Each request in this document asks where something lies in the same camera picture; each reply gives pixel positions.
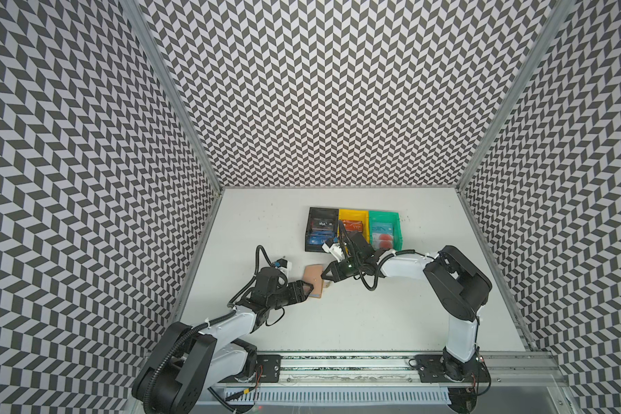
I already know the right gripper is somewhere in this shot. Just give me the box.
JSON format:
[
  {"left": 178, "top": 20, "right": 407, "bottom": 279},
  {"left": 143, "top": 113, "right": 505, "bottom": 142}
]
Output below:
[{"left": 319, "top": 254, "right": 362, "bottom": 283}]

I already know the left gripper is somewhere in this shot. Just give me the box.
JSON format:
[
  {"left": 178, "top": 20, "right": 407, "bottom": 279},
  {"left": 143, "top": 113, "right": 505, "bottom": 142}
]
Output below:
[{"left": 267, "top": 279, "right": 315, "bottom": 310}]

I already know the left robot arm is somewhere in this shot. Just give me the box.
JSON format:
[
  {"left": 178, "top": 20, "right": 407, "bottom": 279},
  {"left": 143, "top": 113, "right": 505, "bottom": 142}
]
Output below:
[{"left": 132, "top": 264, "right": 314, "bottom": 413}]

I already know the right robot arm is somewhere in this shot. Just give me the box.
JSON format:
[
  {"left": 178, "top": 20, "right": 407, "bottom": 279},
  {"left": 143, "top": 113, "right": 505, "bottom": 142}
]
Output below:
[{"left": 321, "top": 232, "right": 493, "bottom": 388}]

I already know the blue card in black bin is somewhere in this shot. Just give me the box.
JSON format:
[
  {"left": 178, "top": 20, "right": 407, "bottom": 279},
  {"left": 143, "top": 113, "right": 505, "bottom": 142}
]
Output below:
[{"left": 307, "top": 231, "right": 335, "bottom": 246}]

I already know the dark card in black bin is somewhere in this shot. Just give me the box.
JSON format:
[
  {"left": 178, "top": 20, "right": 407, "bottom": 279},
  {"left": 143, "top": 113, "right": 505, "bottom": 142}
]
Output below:
[{"left": 312, "top": 217, "right": 335, "bottom": 232}]

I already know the red card in yellow bin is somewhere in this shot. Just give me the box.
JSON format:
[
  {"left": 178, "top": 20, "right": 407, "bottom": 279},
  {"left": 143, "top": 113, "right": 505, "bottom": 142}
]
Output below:
[{"left": 341, "top": 220, "right": 364, "bottom": 233}]

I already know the red white card green bin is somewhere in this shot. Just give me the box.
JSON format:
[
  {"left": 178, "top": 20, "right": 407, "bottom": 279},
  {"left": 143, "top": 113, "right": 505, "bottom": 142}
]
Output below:
[{"left": 371, "top": 233, "right": 395, "bottom": 250}]

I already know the teal card in green bin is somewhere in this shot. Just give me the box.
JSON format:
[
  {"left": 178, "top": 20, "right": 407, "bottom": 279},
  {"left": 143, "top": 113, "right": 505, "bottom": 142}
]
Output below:
[{"left": 371, "top": 222, "right": 394, "bottom": 235}]

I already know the black plastic bin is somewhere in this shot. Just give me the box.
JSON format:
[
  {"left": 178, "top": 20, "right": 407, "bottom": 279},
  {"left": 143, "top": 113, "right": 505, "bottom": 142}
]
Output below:
[{"left": 304, "top": 207, "right": 339, "bottom": 253}]

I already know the yellow plastic bin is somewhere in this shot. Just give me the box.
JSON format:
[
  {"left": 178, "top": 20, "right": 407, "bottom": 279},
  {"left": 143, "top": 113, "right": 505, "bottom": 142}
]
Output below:
[{"left": 338, "top": 209, "right": 370, "bottom": 242}]

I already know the green plastic bin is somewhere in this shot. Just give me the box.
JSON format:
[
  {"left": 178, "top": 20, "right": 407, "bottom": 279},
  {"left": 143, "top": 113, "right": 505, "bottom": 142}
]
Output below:
[{"left": 368, "top": 210, "right": 403, "bottom": 251}]

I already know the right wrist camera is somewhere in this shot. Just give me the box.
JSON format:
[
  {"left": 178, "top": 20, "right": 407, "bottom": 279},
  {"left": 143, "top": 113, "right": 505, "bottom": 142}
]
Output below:
[{"left": 322, "top": 238, "right": 345, "bottom": 262}]

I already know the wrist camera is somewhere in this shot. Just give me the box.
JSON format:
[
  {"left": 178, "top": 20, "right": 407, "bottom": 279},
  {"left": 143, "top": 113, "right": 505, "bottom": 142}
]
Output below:
[
  {"left": 322, "top": 238, "right": 345, "bottom": 262},
  {"left": 272, "top": 258, "right": 293, "bottom": 277}
]

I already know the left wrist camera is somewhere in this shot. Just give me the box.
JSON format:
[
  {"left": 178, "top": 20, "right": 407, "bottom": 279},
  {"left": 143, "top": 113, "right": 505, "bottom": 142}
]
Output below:
[{"left": 272, "top": 258, "right": 293, "bottom": 277}]

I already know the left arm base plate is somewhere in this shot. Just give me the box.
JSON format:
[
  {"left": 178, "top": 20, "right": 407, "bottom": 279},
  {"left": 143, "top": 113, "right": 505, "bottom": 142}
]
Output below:
[{"left": 248, "top": 354, "right": 282, "bottom": 384}]

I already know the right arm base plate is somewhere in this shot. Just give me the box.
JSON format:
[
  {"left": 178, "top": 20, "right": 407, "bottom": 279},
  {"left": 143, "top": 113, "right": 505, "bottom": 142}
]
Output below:
[{"left": 409, "top": 354, "right": 492, "bottom": 386}]

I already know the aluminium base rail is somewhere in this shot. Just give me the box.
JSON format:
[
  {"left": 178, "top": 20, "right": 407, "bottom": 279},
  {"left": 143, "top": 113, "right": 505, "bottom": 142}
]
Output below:
[{"left": 260, "top": 351, "right": 568, "bottom": 387}]

